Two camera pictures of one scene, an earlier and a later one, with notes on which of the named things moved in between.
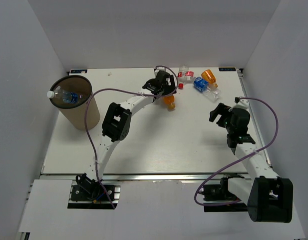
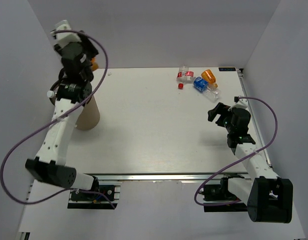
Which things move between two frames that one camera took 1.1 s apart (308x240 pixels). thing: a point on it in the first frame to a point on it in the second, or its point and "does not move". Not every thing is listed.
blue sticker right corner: x=228 y=69 does not move
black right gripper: x=221 y=108 does not move
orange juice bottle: x=169 y=101 to x=95 y=65
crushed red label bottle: x=184 y=75 does not move
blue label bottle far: x=202 y=85 does not move
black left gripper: x=170 y=87 to x=90 y=48
